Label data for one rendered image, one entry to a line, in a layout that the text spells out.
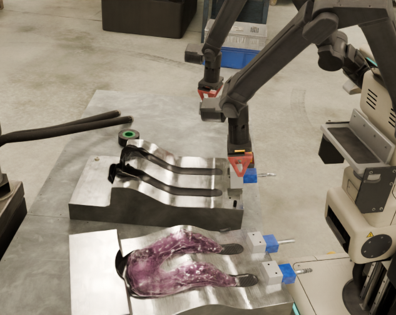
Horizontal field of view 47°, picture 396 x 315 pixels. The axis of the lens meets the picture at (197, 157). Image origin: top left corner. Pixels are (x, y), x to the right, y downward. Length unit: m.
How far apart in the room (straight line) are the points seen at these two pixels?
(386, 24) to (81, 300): 0.81
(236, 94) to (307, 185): 1.96
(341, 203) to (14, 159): 2.22
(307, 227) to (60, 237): 1.67
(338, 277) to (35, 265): 1.27
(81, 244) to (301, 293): 1.06
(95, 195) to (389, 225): 0.89
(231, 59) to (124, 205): 3.41
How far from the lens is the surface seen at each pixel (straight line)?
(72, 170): 1.59
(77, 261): 1.11
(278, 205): 2.79
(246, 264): 1.19
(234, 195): 1.38
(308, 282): 1.99
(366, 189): 1.34
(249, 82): 1.08
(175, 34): 5.31
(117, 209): 1.32
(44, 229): 1.37
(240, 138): 1.23
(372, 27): 0.91
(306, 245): 2.57
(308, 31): 0.89
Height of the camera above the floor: 1.70
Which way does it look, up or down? 33 degrees down
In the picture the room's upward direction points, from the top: 5 degrees clockwise
